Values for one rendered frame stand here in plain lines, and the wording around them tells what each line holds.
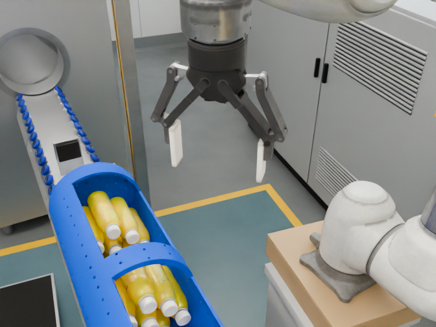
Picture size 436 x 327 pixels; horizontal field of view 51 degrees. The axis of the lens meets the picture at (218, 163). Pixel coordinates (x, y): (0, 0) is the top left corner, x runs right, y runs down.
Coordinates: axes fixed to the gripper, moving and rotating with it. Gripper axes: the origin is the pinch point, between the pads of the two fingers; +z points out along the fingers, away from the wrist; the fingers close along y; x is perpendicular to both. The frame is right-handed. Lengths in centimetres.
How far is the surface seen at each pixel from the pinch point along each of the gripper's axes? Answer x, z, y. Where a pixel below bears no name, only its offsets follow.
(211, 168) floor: 216, 167, -77
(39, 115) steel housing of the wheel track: 109, 72, -131
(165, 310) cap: 8, 52, -16
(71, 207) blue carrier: 25, 43, -52
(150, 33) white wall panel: 443, 151, -234
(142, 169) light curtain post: 104, 89, -74
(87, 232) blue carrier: 16, 42, -41
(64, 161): 69, 64, -88
